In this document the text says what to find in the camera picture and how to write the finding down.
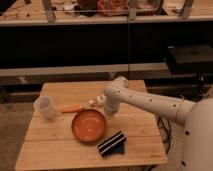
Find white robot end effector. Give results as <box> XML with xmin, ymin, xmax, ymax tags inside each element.
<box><xmin>104</xmin><ymin>98</ymin><xmax>120</xmax><ymax>116</ymax></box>

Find orange ceramic bowl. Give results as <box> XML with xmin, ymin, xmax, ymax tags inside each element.
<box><xmin>71</xmin><ymin>109</ymin><xmax>106</xmax><ymax>143</ymax></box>

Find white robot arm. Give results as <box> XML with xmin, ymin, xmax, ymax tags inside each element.
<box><xmin>103</xmin><ymin>77</ymin><xmax>213</xmax><ymax>171</ymax></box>

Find white tube with cap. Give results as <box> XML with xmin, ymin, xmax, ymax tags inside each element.
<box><xmin>89</xmin><ymin>95</ymin><xmax>105</xmax><ymax>107</ymax></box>

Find orange carrot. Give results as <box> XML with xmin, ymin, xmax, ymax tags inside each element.
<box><xmin>60</xmin><ymin>105</ymin><xmax>83</xmax><ymax>113</ymax></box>

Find black white striped sponge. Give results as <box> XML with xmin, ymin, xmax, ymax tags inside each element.
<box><xmin>97</xmin><ymin>131</ymin><xmax>126</xmax><ymax>157</ymax></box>

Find translucent plastic cup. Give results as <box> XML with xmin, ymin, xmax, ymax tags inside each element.
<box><xmin>33</xmin><ymin>96</ymin><xmax>55</xmax><ymax>119</ymax></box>

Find black box on right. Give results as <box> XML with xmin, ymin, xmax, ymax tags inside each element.
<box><xmin>166</xmin><ymin>45</ymin><xmax>213</xmax><ymax>74</ymax></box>

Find long wooden shelf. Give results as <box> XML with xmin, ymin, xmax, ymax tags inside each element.
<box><xmin>0</xmin><ymin>0</ymin><xmax>213</xmax><ymax>27</ymax></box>

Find black cables beside table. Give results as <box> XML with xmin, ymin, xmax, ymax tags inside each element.
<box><xmin>156</xmin><ymin>116</ymin><xmax>173</xmax><ymax>154</ymax></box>

